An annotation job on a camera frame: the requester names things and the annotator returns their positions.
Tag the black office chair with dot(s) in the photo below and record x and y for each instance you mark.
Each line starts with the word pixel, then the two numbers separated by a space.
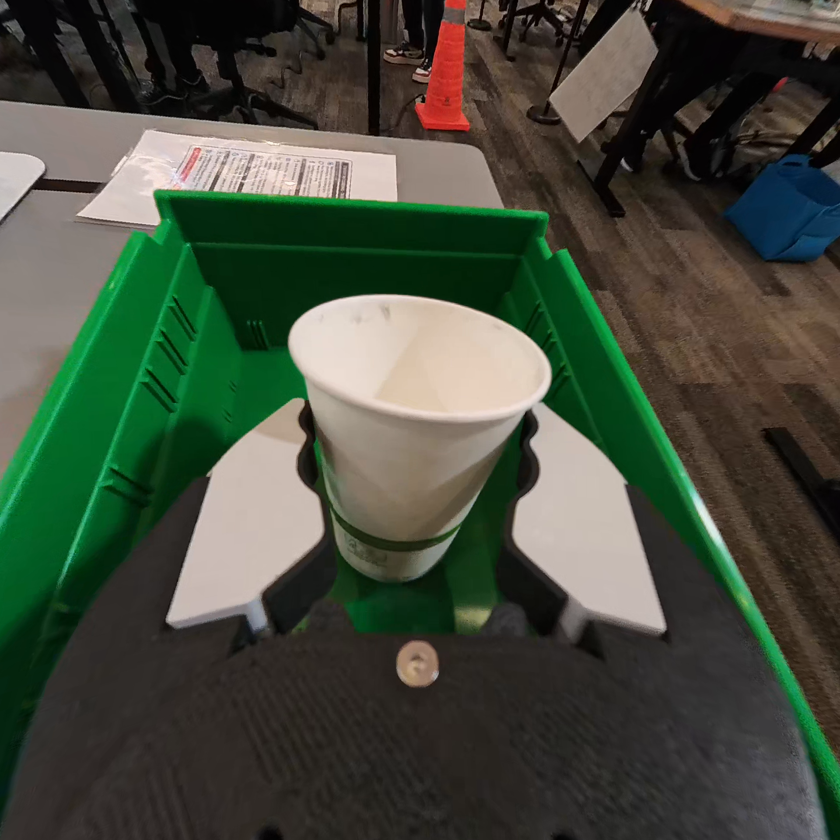
pixel 525 19
pixel 229 79

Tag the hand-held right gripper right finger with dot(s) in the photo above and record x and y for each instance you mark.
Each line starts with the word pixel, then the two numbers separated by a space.
pixel 590 525

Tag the white paper cup green band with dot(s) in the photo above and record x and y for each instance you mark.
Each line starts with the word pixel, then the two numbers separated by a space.
pixel 407 472

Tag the wooden background table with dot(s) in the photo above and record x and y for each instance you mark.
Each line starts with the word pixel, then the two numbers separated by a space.
pixel 374 65

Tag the orange traffic cone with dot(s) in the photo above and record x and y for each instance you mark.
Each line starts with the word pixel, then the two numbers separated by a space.
pixel 446 79

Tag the grey leaning board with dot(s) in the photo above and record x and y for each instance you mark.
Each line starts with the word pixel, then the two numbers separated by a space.
pixel 604 79

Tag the blue fabric bag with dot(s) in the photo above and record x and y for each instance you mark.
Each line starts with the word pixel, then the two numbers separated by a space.
pixel 787 210

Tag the grey backpack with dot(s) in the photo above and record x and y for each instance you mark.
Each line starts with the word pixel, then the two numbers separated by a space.
pixel 768 154

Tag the laminated paper sheet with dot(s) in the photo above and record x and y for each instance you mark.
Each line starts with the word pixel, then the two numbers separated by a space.
pixel 144 190

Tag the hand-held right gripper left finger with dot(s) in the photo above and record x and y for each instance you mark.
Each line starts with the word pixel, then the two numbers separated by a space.
pixel 243 525

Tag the wooden work table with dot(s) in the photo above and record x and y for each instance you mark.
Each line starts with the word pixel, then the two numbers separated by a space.
pixel 774 26

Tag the green plastic bin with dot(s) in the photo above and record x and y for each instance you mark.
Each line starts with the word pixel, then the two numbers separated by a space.
pixel 354 243

